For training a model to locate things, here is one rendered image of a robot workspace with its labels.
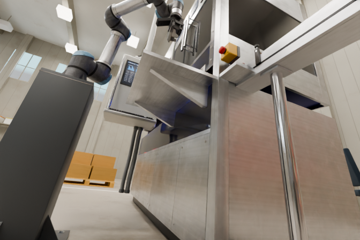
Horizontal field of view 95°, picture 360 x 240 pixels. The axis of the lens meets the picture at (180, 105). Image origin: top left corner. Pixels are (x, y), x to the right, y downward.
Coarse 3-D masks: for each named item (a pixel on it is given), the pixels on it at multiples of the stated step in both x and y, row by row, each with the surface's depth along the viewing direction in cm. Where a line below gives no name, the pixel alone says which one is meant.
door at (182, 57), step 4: (188, 32) 173; (188, 36) 168; (188, 40) 165; (180, 44) 192; (188, 44) 161; (180, 48) 187; (184, 48) 170; (188, 48) 157; (176, 52) 199; (180, 52) 182; (184, 52) 166; (188, 52) 154; (176, 56) 194; (180, 56) 177; (184, 56) 162; (188, 56) 151; (176, 60) 189; (180, 60) 173; (184, 60) 159
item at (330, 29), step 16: (336, 0) 53; (352, 0) 48; (320, 16) 56; (336, 16) 51; (352, 16) 48; (304, 32) 60; (320, 32) 55; (336, 32) 53; (352, 32) 53; (256, 48) 81; (272, 48) 72; (288, 48) 65; (304, 48) 61; (320, 48) 60; (336, 48) 59; (256, 64) 78; (272, 64) 70; (288, 64) 69; (304, 64) 68; (256, 80) 82
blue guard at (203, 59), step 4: (208, 48) 110; (204, 52) 115; (208, 52) 108; (200, 56) 120; (204, 56) 113; (208, 56) 106; (200, 60) 118; (204, 60) 111; (208, 60) 105; (196, 64) 123; (200, 64) 115; (204, 64) 109; (208, 64) 103; (196, 68) 121; (200, 68) 114
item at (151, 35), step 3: (156, 18) 228; (153, 21) 225; (153, 24) 223; (153, 27) 220; (153, 30) 219; (150, 33) 216; (153, 33) 217; (150, 36) 214; (153, 36) 216; (150, 39) 212; (153, 39) 216; (147, 42) 211; (150, 42) 210; (147, 45) 208; (150, 45) 209; (147, 48) 206; (150, 48) 207
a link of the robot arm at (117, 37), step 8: (120, 24) 123; (112, 32) 124; (120, 32) 124; (128, 32) 130; (112, 40) 122; (120, 40) 126; (104, 48) 121; (112, 48) 121; (104, 56) 117; (112, 56) 121; (104, 64) 114; (96, 72) 109; (104, 72) 114; (96, 80) 113; (104, 80) 115
